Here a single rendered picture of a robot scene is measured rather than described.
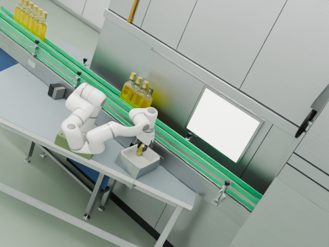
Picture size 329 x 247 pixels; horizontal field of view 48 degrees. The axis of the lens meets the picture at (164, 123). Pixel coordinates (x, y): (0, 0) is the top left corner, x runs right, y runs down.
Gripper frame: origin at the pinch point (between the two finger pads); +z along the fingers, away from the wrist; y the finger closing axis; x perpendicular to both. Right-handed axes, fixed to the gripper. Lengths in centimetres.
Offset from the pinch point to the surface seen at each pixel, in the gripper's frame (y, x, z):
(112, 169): 5.9, 16.6, 13.6
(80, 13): 384, -313, 167
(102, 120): 40.4, -8.9, 13.4
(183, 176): -25.0, -16.0, 17.5
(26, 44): 130, -16, 5
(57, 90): 79, -3, 10
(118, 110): 32.8, -13.9, 1.2
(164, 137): -1.6, -22.1, 5.4
